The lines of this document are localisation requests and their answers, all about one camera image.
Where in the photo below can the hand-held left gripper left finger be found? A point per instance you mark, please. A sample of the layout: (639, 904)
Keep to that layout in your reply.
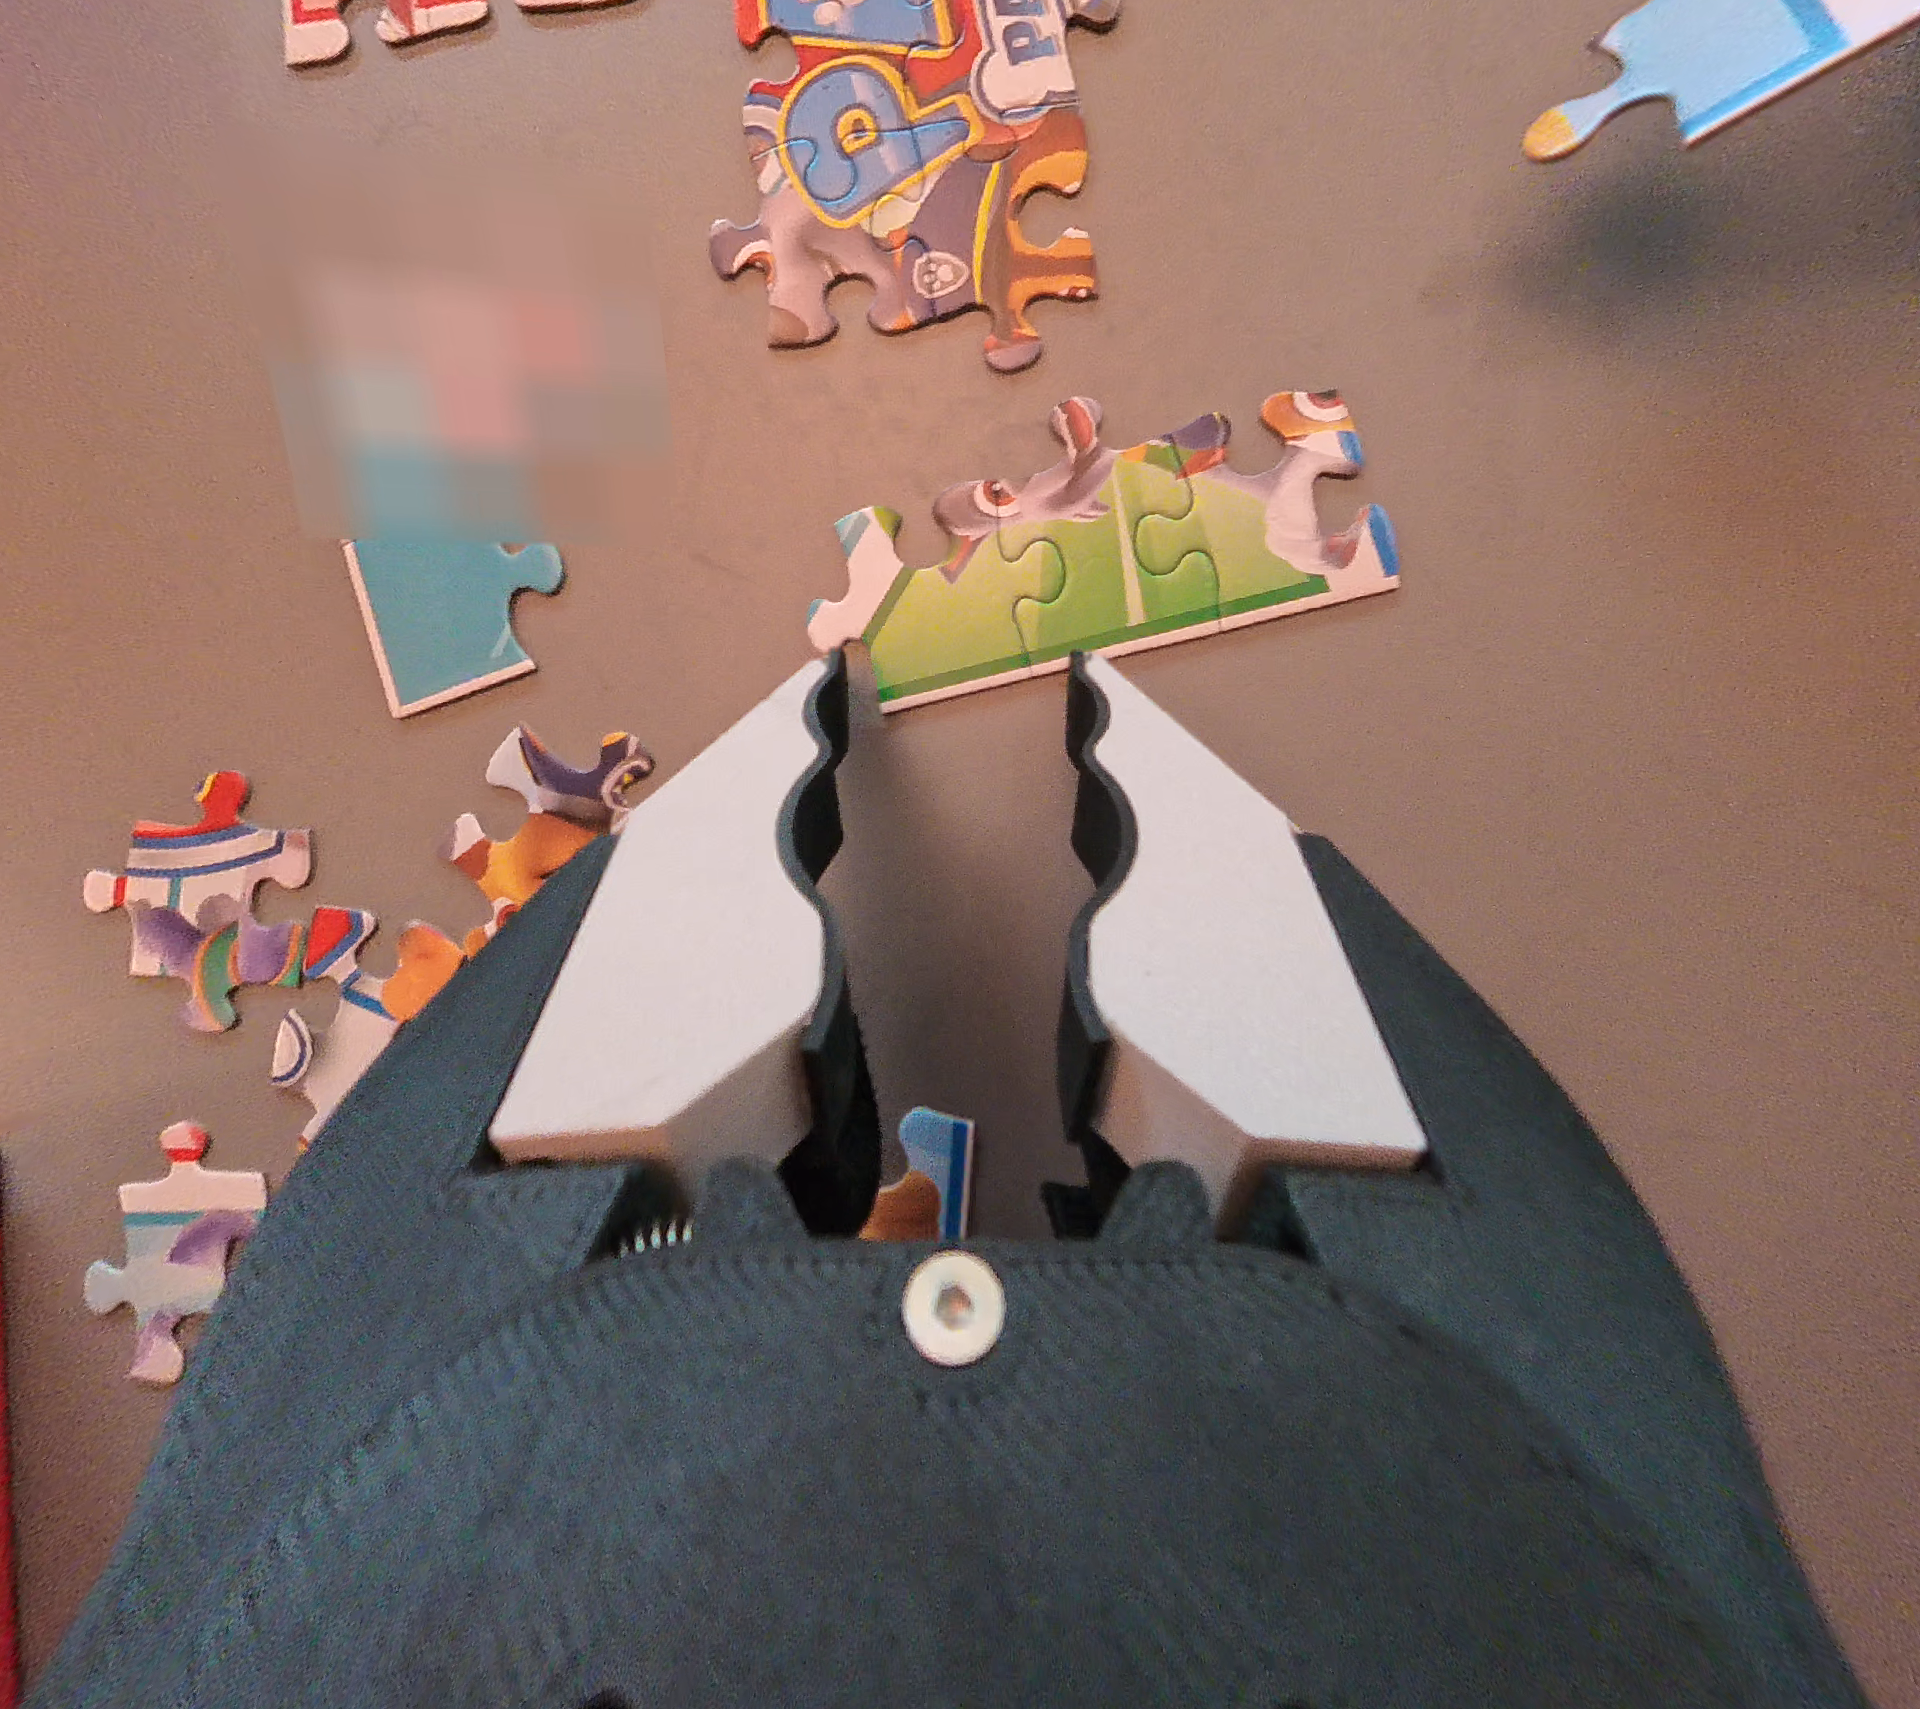
(673, 986)

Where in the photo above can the grey purple puzzle piece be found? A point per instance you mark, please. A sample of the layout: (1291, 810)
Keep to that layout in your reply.
(794, 268)

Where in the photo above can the white purple striped puzzle piece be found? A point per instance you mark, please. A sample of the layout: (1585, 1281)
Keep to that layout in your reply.
(194, 868)

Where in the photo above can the orange dog face puzzle piece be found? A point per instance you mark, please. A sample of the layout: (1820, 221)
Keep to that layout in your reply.
(534, 846)

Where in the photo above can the white teal purple puzzle piece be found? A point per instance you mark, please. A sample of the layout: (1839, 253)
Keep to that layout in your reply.
(167, 1214)

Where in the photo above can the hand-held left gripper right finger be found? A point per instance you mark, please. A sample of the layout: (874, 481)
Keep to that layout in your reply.
(1244, 986)

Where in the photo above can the green puzzle section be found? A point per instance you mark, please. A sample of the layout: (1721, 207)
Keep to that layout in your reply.
(1081, 599)

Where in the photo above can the assembled teal puzzle section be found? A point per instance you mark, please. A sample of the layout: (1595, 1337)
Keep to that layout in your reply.
(452, 630)

